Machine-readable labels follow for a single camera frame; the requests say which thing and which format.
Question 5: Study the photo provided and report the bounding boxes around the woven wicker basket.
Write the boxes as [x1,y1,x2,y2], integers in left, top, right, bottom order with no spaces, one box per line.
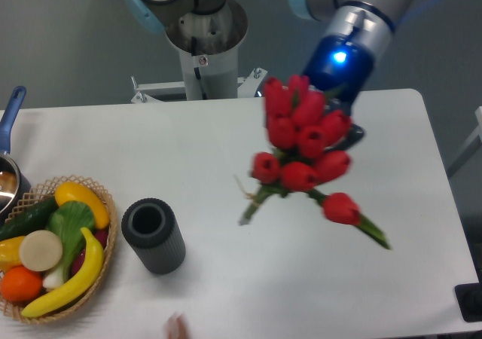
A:
[1,175,118,325]

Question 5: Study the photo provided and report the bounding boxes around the green bok choy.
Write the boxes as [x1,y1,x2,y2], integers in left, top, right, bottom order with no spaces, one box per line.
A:
[43,200,95,292]

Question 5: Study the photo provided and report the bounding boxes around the yellow bell pepper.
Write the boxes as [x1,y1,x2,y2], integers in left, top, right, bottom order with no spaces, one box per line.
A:
[0,236,25,273]

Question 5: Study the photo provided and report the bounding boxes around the grey ribbed vase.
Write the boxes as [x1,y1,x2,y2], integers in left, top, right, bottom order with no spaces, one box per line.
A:
[121,198,186,275]

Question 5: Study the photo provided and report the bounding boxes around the green cucumber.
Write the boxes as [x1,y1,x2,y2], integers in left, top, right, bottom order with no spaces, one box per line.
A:
[1,197,58,241]

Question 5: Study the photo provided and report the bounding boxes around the blurred hand at bottom edge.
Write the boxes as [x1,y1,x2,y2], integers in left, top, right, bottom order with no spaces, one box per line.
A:
[163,314,190,339]

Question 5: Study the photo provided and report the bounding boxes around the yellow banana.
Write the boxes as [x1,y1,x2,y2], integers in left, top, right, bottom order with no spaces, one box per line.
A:
[21,228,104,319]

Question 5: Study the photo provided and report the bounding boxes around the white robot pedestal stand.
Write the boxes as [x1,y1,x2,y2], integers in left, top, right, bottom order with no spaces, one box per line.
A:
[127,0,267,103]

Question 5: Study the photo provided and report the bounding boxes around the beige round disc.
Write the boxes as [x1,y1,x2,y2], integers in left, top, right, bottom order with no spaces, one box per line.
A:
[19,230,63,272]

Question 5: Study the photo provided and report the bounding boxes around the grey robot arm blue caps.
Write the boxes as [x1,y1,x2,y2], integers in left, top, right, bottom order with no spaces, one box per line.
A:
[124,0,413,114]

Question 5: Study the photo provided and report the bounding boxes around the orange fruit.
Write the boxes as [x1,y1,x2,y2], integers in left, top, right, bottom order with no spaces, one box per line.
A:
[1,266,43,302]

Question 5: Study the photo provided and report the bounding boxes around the purple red vegetable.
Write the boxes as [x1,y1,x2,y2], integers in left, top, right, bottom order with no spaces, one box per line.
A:
[71,229,108,276]

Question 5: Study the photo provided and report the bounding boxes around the blue handled saucepan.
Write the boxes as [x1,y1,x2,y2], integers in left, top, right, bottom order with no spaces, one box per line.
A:
[1,86,31,226]

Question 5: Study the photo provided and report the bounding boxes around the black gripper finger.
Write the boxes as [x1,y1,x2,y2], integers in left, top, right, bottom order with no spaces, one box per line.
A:
[334,124,365,151]

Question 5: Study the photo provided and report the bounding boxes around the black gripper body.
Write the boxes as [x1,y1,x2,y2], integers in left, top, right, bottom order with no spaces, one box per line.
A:
[303,35,374,115]

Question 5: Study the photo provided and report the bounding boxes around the red tulip bouquet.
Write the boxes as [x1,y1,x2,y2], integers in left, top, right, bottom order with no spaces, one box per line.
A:
[239,75,390,249]

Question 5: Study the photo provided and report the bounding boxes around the black device at table edge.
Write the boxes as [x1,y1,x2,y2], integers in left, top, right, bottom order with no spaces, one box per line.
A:
[454,282,481,322]

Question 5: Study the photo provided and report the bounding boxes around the white table leg frame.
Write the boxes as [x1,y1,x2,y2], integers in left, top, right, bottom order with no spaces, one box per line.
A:
[446,106,481,179]

